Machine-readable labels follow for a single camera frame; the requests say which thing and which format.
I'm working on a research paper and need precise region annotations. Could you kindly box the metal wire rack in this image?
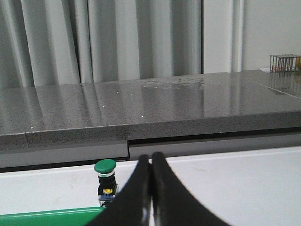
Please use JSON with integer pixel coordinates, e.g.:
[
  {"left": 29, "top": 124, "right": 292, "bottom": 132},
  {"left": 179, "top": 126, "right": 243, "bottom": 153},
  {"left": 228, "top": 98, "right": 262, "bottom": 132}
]
[{"left": 270, "top": 54, "right": 301, "bottom": 72}]

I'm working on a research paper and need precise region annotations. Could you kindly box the grey granite countertop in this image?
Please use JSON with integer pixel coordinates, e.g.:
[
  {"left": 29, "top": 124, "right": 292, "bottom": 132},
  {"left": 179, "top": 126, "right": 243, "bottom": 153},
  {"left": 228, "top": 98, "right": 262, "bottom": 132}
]
[{"left": 0, "top": 70, "right": 301, "bottom": 172}]

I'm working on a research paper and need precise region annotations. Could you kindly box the green mushroom push button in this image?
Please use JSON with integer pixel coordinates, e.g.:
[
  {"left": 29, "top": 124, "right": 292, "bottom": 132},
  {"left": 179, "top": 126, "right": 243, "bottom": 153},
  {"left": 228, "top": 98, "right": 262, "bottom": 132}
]
[{"left": 94, "top": 159, "right": 118, "bottom": 208}]

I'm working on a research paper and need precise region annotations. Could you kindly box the green plastic tray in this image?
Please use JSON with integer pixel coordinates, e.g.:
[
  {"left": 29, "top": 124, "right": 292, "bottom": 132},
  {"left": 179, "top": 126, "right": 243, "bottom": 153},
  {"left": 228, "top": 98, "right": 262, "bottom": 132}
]
[{"left": 0, "top": 207, "right": 104, "bottom": 226}]

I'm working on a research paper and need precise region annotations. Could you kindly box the white pleated curtain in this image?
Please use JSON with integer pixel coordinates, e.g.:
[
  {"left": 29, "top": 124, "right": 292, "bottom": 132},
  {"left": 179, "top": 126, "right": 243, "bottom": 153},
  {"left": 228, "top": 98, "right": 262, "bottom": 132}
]
[{"left": 0, "top": 0, "right": 246, "bottom": 89}]

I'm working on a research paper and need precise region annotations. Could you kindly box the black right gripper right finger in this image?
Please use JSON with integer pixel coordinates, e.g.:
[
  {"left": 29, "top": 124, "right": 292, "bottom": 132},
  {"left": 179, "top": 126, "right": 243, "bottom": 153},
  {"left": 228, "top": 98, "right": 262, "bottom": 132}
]
[{"left": 152, "top": 152, "right": 228, "bottom": 226}]

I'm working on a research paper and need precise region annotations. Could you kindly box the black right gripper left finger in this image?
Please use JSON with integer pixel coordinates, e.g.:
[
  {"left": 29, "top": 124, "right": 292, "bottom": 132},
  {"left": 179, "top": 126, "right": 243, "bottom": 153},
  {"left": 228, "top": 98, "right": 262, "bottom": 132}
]
[{"left": 87, "top": 155, "right": 151, "bottom": 226}]

